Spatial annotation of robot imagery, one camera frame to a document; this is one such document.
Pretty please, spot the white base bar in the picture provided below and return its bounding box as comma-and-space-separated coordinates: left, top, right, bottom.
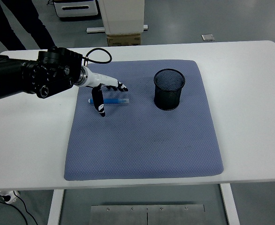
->
86, 24, 149, 34

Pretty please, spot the blue marker pen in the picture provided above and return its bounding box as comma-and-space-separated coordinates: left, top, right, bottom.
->
88, 97, 130, 105

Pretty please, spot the black cable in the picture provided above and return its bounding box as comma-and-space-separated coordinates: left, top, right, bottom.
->
0, 191, 38, 225

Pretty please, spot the person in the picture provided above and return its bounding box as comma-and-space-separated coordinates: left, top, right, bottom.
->
0, 0, 56, 50

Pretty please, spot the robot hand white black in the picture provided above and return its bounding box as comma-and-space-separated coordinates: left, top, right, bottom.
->
87, 70, 129, 118

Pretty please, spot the white appliance with dark slot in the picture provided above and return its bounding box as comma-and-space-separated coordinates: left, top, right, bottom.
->
53, 0, 100, 19

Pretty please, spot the black mesh pen holder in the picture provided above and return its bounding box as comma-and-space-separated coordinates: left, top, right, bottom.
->
153, 68, 186, 111

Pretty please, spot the white power strip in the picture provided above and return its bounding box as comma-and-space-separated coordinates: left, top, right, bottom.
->
0, 190, 20, 204

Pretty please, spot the white table leg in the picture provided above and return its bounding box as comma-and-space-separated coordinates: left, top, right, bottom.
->
47, 189, 65, 225
219, 183, 241, 225

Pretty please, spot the grey metal plate with screws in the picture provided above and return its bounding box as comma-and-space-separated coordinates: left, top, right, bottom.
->
90, 204, 206, 225

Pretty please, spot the blue-grey textured mat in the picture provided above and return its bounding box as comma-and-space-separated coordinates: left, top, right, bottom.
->
64, 60, 224, 181

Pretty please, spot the white cabinet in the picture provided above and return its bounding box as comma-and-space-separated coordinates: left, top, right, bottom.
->
97, 0, 145, 35

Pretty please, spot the brown cardboard box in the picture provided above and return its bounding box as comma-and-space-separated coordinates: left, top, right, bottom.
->
106, 33, 142, 47

